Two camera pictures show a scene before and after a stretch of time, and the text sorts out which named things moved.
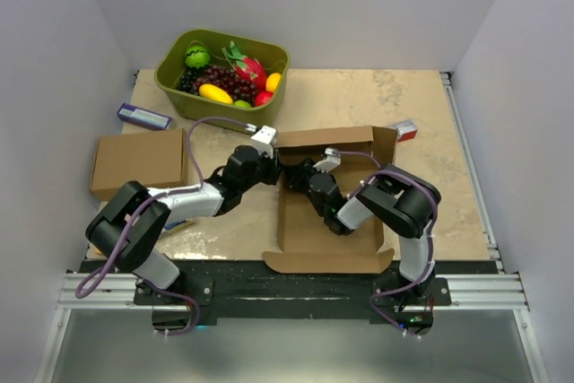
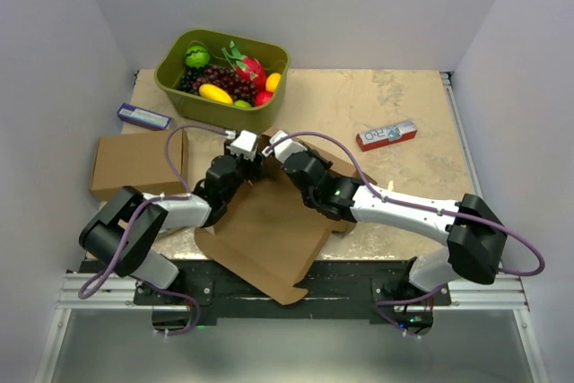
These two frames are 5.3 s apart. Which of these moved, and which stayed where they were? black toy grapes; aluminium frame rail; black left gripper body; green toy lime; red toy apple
Moved: black left gripper body
Stayed: green toy lime; aluminium frame rail; red toy apple; black toy grapes
